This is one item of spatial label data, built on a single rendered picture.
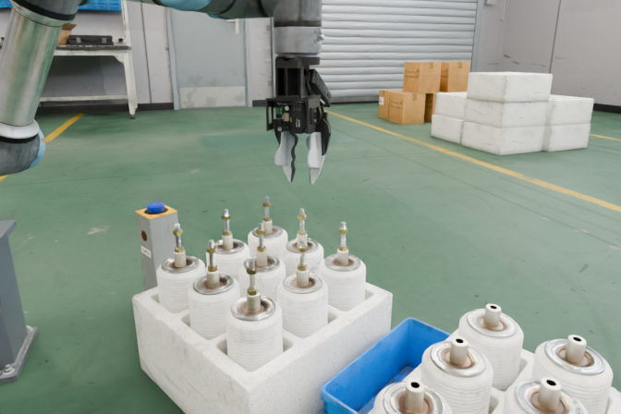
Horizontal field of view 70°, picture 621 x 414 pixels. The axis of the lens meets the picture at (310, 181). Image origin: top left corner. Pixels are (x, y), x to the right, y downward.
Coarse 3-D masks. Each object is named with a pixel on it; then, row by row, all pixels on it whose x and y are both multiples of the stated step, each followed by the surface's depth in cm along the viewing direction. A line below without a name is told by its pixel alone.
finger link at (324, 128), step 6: (324, 114) 73; (324, 120) 73; (318, 126) 73; (324, 126) 73; (330, 126) 74; (324, 132) 73; (330, 132) 74; (324, 138) 74; (324, 144) 74; (324, 150) 75
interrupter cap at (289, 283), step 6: (288, 276) 85; (294, 276) 85; (312, 276) 85; (318, 276) 85; (288, 282) 83; (294, 282) 83; (312, 282) 83; (318, 282) 83; (288, 288) 80; (294, 288) 80; (300, 288) 81; (306, 288) 80; (312, 288) 81; (318, 288) 80
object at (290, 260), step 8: (320, 248) 98; (288, 256) 96; (296, 256) 95; (312, 256) 95; (320, 256) 97; (288, 264) 96; (296, 264) 95; (312, 264) 96; (288, 272) 96; (296, 272) 96; (312, 272) 96
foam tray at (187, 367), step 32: (160, 320) 84; (352, 320) 84; (384, 320) 93; (160, 352) 87; (192, 352) 77; (224, 352) 78; (288, 352) 75; (320, 352) 78; (352, 352) 86; (160, 384) 91; (192, 384) 80; (224, 384) 71; (256, 384) 67; (288, 384) 73; (320, 384) 80
